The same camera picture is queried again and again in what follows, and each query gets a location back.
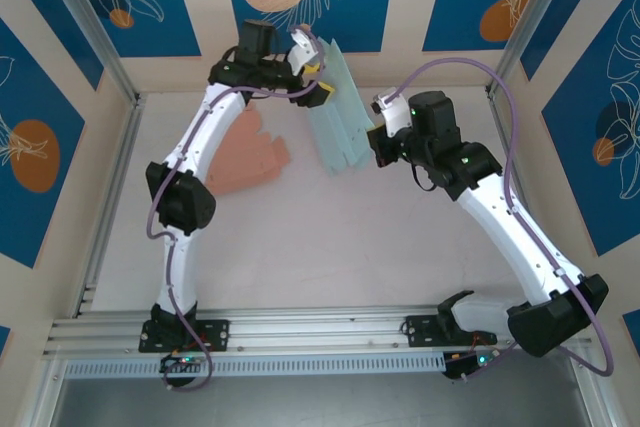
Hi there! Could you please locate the aluminium mounting rail beam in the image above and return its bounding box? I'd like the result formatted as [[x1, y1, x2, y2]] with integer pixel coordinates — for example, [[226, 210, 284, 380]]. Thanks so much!
[[42, 302, 596, 359]]

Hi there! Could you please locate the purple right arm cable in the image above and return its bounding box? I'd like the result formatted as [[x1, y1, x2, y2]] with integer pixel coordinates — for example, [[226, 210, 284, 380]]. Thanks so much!
[[392, 57, 616, 382]]

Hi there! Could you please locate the grey slotted cable duct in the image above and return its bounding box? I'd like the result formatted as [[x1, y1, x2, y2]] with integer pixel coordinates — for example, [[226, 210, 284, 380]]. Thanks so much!
[[63, 351, 449, 379]]

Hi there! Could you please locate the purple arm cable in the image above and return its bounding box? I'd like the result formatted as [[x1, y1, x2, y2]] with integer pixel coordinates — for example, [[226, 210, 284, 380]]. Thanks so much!
[[146, 24, 327, 392], [392, 57, 616, 382]]

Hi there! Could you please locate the salmon pink paper box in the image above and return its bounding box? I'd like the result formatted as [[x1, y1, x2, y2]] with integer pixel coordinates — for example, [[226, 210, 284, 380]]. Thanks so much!
[[204, 105, 292, 196]]

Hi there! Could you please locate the small control circuit board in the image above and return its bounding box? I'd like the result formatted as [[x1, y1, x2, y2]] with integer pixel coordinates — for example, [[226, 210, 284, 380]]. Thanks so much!
[[442, 350, 497, 381], [159, 353, 207, 374]]

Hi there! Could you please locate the aluminium frame strut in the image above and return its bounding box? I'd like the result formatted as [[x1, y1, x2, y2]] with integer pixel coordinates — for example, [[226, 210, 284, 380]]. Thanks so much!
[[27, 359, 69, 427], [567, 346, 619, 427]]

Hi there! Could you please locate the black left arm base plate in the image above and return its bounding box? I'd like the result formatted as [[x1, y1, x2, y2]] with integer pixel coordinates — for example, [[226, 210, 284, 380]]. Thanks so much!
[[137, 319, 231, 353]]

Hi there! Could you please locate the aluminium frame post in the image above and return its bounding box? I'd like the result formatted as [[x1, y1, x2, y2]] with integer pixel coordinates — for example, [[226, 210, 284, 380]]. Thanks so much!
[[33, 0, 145, 107], [484, 0, 576, 99]]

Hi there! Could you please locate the light blue paper box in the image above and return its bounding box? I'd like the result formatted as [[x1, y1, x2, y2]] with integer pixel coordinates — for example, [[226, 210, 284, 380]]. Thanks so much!
[[305, 38, 375, 178]]

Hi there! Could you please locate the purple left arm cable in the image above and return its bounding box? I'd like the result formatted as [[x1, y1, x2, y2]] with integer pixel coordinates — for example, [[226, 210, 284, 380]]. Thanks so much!
[[146, 24, 327, 392]]

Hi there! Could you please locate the grey metal sheet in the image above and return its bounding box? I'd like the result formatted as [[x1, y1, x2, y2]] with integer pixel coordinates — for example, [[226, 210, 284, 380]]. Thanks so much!
[[49, 375, 594, 427]]

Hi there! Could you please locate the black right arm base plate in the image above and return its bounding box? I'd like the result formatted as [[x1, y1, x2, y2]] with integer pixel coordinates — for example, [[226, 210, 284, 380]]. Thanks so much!
[[404, 314, 499, 348]]

